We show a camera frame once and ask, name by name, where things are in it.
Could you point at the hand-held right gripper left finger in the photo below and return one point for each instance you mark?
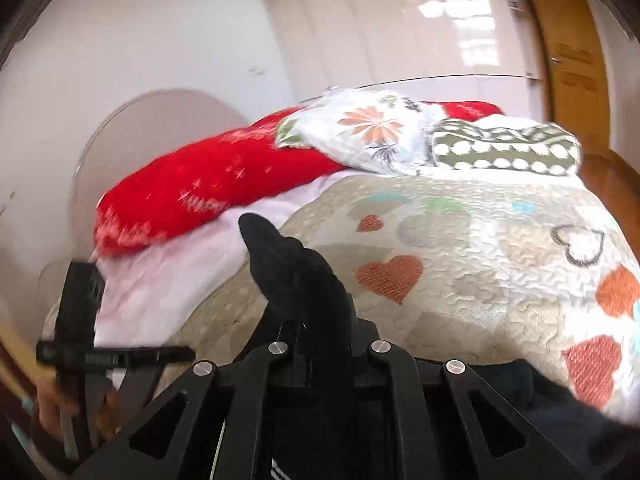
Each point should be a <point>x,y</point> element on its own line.
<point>250,375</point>

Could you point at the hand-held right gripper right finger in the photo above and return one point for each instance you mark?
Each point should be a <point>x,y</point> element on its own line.
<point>400,380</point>

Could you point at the black pants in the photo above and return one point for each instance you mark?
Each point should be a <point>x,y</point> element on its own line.
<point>290,270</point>

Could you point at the person's left hand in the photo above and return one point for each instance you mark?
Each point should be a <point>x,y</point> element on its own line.
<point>50,405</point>

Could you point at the heart-patterned quilt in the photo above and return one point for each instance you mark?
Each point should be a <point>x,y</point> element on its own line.
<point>475,285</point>

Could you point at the red long pillow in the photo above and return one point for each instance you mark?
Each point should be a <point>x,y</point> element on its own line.
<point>200,175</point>

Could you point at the round beige headboard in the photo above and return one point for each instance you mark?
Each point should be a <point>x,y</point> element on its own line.
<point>150,120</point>

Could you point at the green dotted bolster pillow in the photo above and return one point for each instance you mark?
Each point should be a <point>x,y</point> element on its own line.
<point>500,152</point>

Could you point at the floral white pillow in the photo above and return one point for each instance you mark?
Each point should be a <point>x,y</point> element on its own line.
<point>360,130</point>

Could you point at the small red pillow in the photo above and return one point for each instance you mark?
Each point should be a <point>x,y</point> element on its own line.
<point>470,109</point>

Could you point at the white glossy wardrobe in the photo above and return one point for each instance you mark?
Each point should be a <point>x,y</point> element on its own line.
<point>375,35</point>

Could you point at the wooden door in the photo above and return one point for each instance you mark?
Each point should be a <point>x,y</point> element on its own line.
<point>570,60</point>

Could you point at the white wall switch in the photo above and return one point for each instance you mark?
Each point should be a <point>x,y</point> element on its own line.
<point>255,71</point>

